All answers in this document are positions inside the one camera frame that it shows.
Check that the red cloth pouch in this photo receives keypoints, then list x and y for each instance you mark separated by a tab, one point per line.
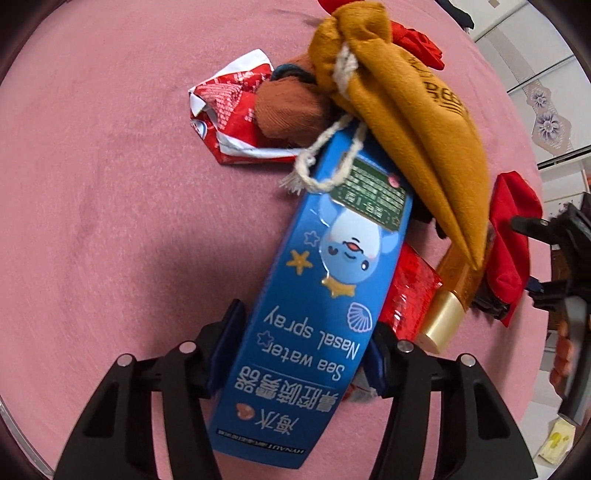
512	221

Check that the shiny red box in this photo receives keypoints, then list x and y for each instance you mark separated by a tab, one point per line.
411	290

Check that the red and white crumpled wrapper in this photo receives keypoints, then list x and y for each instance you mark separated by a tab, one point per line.
226	97

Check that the brown sock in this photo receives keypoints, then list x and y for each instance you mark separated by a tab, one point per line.
281	110

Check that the dark clothing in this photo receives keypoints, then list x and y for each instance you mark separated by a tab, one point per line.
457	11

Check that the white wardrobe with floral panels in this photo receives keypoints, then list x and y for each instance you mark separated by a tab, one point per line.
549	83

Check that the yellow and white paper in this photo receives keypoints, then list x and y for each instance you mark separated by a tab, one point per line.
556	438

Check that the pink bed sheet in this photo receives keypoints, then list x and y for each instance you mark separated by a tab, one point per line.
115	207

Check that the red tassel ornament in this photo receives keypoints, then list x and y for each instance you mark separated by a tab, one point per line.
418	46

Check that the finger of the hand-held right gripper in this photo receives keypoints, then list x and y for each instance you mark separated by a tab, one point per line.
540	228
549	290

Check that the blue nasal spray box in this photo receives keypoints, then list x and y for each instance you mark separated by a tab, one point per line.
314	286

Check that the amber bottle with gold cap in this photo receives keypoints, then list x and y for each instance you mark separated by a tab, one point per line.
443	318

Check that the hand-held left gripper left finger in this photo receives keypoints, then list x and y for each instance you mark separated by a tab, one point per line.
231	332

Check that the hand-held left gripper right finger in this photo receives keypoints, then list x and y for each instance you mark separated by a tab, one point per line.
377	364

